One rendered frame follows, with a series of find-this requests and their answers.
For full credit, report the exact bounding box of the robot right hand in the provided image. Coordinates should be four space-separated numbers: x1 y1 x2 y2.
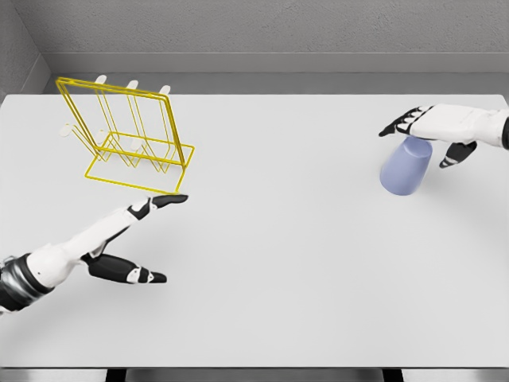
378 103 484 170

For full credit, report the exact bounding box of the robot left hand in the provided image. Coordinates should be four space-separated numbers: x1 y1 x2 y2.
60 193 189 285

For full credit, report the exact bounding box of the lavender blue cup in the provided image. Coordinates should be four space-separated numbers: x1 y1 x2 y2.
379 135 433 197

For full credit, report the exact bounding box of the yellow wire cup holder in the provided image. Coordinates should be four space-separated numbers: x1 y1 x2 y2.
54 74 196 196

